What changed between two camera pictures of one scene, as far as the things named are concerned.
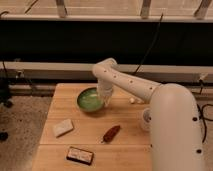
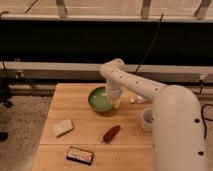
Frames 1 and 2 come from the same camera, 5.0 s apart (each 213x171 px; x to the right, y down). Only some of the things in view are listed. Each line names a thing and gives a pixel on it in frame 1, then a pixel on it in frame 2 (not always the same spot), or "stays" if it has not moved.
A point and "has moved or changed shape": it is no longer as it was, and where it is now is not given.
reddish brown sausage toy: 109,135 stays
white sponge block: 62,128 stays
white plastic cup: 147,121 stays
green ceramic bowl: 89,100 has moved or changed shape
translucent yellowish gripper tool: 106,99 to 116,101
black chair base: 4,95 stays
